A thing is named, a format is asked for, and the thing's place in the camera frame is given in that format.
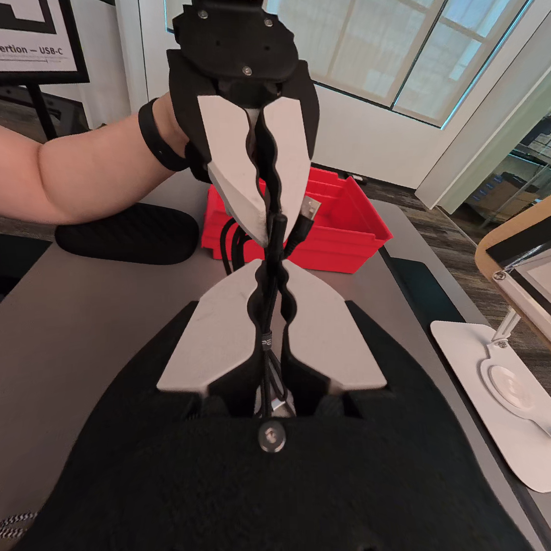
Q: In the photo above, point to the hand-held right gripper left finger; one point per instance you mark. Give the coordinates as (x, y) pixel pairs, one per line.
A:
(211, 340)

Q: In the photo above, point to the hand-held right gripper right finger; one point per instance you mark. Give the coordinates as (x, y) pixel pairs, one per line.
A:
(335, 344)

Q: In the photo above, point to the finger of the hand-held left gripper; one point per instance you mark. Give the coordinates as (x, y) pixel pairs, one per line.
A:
(292, 150)
(228, 150)

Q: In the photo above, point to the red plastic bin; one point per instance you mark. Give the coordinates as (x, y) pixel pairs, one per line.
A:
(335, 241)

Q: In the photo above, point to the person's left forearm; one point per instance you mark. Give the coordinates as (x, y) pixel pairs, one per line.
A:
(77, 172)

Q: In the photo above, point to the person's left hand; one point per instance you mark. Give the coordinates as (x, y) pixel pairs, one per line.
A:
(170, 120)

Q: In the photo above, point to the black wrist band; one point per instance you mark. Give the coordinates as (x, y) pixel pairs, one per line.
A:
(157, 146)

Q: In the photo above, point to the small black device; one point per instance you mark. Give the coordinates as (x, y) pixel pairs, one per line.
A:
(359, 177)

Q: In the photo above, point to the dark desk mat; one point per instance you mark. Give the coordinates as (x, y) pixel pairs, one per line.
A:
(426, 288)

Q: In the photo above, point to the framed marker sign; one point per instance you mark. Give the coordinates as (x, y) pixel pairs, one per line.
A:
(34, 51)

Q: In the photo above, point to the stack of storage boxes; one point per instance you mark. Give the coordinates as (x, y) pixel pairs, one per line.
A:
(499, 193)

